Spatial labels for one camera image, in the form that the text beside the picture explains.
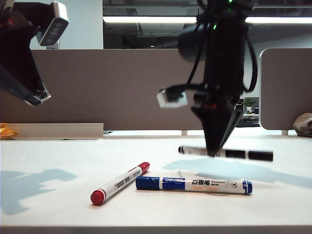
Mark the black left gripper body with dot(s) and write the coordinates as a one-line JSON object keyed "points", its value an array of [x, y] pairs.
{"points": [[14, 24]]}

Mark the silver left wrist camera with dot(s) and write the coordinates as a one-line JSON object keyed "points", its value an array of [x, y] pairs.
{"points": [[54, 26]]}

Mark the orange object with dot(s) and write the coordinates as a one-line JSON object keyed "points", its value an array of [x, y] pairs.
{"points": [[6, 131]]}

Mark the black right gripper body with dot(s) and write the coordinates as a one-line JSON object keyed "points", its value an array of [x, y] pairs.
{"points": [[219, 100]]}

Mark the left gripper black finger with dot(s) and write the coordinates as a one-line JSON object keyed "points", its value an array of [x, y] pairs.
{"points": [[22, 68]]}

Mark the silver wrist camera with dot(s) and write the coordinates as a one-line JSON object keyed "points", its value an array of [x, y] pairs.
{"points": [[54, 26], [170, 101]]}

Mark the metal wall plate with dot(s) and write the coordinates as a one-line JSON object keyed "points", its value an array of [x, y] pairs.
{"points": [[56, 46]]}

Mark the white divider support foot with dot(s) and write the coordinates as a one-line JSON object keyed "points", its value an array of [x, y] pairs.
{"points": [[284, 133], [184, 133]]}

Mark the blue whiteboard marker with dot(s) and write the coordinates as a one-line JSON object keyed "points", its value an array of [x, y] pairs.
{"points": [[195, 185]]}

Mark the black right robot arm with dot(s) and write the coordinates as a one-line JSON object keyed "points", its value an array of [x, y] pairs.
{"points": [[224, 48]]}

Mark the potted green plant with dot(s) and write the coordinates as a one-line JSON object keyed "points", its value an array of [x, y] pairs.
{"points": [[249, 103]]}

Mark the white background desk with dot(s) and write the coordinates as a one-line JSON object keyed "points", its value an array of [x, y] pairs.
{"points": [[251, 118]]}

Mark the black whiteboard marker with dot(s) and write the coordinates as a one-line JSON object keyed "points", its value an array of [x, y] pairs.
{"points": [[258, 155]]}

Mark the grey ceiling air duct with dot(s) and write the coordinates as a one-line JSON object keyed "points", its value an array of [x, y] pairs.
{"points": [[156, 29]]}

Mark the ceiling strip light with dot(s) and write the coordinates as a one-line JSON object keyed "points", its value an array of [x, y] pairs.
{"points": [[146, 20]]}

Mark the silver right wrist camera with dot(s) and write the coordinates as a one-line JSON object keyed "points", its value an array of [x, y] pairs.
{"points": [[170, 101]]}

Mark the red whiteboard marker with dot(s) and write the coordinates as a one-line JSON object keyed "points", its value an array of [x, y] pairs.
{"points": [[119, 182]]}

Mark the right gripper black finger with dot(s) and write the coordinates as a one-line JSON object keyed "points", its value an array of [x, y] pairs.
{"points": [[214, 129], [235, 122]]}

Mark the brown crumpled object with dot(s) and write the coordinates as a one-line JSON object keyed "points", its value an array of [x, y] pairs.
{"points": [[303, 125]]}

